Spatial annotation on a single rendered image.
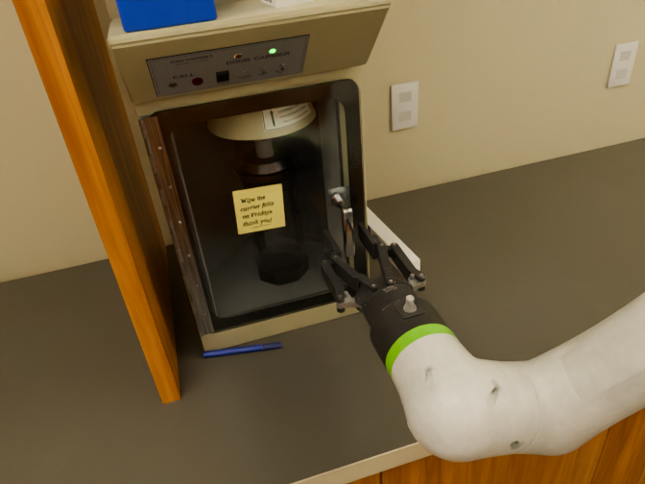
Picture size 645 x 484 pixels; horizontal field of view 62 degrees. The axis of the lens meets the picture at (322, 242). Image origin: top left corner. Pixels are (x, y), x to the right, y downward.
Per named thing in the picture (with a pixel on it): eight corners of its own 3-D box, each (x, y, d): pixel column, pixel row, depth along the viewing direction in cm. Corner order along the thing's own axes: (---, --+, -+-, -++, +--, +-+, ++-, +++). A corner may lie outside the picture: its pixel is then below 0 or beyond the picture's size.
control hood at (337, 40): (131, 99, 70) (107, 18, 65) (362, 60, 77) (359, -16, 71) (131, 129, 61) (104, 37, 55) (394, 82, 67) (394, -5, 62)
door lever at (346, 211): (348, 239, 91) (334, 243, 91) (346, 190, 86) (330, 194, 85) (359, 256, 87) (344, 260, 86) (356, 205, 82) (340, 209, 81)
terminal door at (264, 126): (203, 333, 93) (142, 113, 71) (368, 291, 99) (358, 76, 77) (204, 336, 93) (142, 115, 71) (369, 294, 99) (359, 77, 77)
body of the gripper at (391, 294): (432, 292, 68) (402, 254, 76) (370, 309, 66) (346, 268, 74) (430, 335, 72) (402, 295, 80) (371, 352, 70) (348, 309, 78)
